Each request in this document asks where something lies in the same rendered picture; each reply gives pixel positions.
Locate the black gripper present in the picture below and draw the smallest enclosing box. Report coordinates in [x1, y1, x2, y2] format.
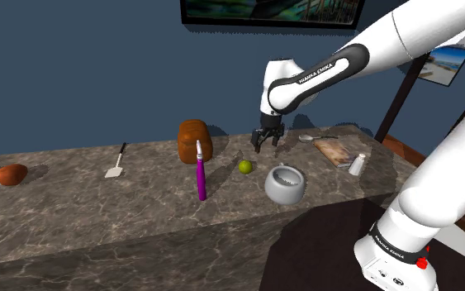
[250, 112, 286, 154]

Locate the silver spoon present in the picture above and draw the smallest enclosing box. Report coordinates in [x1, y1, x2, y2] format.
[298, 134, 339, 143]

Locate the grey round pot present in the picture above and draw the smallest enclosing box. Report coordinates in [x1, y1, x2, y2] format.
[263, 163, 306, 206]

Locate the brown book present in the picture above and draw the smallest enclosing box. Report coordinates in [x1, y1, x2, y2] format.
[312, 138, 357, 169]

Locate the brown bread loaf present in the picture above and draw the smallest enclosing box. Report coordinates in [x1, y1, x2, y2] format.
[177, 119, 214, 165]

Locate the white salt shaker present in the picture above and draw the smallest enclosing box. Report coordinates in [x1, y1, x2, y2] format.
[348, 153, 367, 177]

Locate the dark robot stand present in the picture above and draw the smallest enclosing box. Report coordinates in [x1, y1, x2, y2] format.
[258, 197, 465, 291]

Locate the reddish brown potato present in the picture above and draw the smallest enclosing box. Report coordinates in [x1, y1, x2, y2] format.
[0, 163, 29, 187]

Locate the purple handled peeler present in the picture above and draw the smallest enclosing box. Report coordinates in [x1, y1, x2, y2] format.
[195, 140, 208, 202]

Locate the black framed wall picture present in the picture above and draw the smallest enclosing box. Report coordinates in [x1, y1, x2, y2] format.
[179, 0, 366, 31]

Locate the dark wooden door frame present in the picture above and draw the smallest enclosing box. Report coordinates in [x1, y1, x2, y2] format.
[373, 52, 433, 144]

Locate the white spatula with black handle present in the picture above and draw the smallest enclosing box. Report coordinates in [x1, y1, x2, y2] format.
[104, 141, 128, 179]

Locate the beach wall picture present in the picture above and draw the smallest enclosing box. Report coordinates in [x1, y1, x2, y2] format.
[417, 45, 465, 88]

